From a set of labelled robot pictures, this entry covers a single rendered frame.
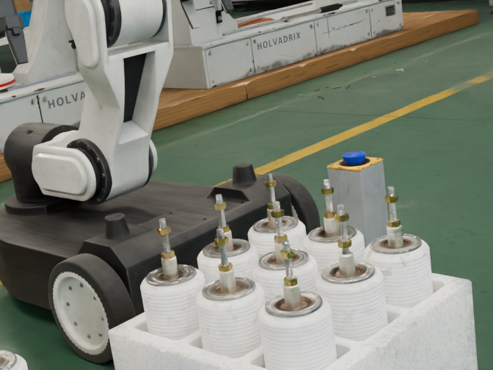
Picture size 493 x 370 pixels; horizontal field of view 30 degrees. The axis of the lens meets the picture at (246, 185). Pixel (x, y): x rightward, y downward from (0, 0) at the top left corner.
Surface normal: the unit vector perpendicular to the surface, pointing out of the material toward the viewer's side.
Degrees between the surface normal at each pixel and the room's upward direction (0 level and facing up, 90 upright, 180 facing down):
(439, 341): 90
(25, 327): 0
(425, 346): 90
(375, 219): 90
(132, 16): 102
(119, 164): 106
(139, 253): 46
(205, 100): 90
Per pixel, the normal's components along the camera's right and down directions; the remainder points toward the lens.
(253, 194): 0.42, -0.61
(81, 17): -0.67, 0.29
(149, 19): 0.72, 0.44
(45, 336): -0.13, -0.95
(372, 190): 0.73, 0.09
